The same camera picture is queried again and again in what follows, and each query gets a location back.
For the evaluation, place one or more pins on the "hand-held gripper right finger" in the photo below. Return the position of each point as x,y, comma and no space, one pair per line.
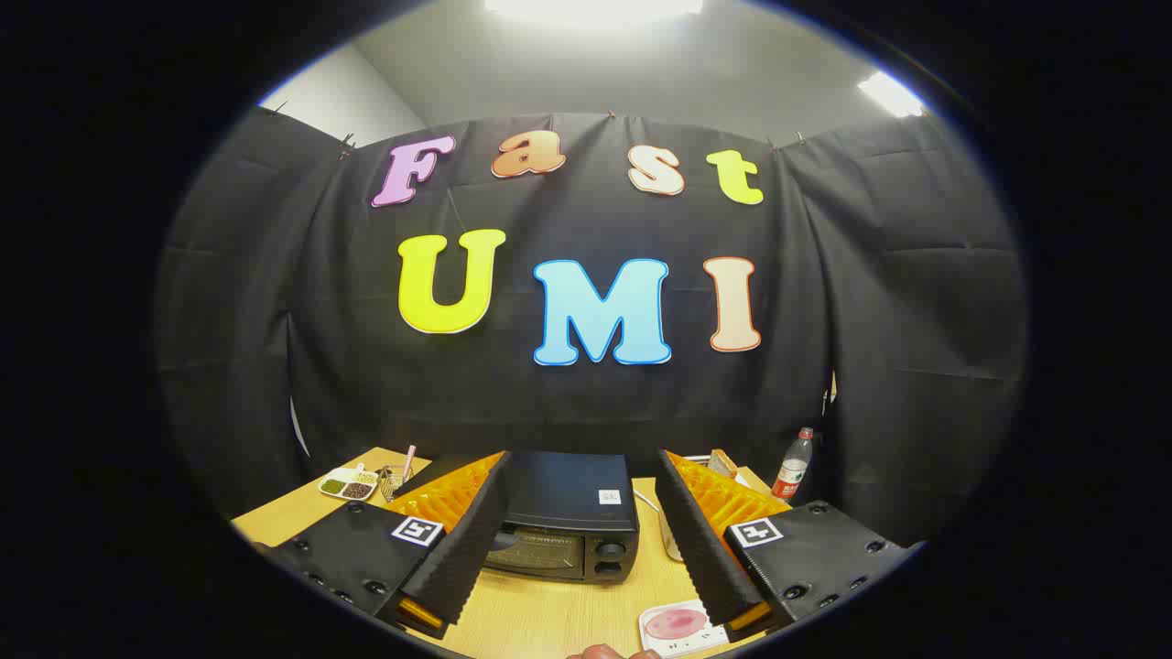
700,549

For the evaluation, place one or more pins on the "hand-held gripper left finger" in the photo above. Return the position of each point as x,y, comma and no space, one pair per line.
472,549

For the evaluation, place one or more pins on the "pink ham slice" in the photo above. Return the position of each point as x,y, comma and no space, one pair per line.
676,624

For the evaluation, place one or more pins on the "white rectangular plate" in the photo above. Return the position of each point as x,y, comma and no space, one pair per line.
648,633

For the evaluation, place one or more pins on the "black toaster oven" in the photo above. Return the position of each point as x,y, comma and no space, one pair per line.
568,490

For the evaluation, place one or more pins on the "white pop-up toaster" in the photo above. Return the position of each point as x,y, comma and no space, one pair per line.
738,477

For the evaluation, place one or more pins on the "brown bread slice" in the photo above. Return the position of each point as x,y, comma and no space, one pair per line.
723,462

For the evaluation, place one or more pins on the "pink striped stick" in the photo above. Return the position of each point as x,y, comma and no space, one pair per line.
409,458

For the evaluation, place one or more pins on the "red label water bottle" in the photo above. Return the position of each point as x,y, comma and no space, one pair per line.
793,467

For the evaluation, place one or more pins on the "white divided bean dish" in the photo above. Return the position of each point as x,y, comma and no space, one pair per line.
348,485

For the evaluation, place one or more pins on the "ceiling light panel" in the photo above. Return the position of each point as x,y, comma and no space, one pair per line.
890,93
595,7

